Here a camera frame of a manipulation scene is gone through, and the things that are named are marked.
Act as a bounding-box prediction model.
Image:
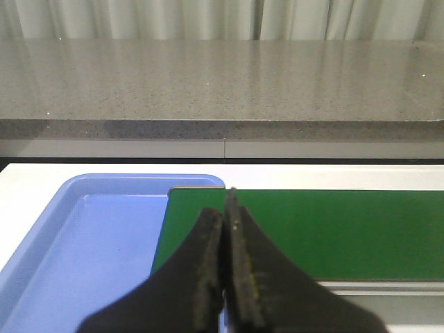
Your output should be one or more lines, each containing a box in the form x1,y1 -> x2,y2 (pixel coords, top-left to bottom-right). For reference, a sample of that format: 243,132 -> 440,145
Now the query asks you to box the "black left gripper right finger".
223,189 -> 388,332

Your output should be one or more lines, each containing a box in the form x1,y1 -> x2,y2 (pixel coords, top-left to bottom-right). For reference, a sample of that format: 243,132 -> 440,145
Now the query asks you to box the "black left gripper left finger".
78,208 -> 223,332

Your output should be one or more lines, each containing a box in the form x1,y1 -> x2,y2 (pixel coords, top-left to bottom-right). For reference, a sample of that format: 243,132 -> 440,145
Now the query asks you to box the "green conveyor belt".
151,187 -> 444,282

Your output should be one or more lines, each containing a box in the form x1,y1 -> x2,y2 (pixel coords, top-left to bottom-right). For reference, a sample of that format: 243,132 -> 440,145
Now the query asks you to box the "blue plastic tray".
1,173 -> 224,332

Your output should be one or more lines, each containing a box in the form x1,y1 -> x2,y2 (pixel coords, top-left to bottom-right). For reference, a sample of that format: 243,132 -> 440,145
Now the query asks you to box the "grey stone counter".
1,39 -> 443,160

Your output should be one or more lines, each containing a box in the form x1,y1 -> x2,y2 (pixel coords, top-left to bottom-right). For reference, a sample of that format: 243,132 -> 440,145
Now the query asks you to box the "white pleated curtain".
1,1 -> 443,41

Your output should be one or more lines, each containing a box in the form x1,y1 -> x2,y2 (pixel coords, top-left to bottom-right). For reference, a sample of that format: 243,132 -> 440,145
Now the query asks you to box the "aluminium conveyor frame rail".
318,280 -> 443,296

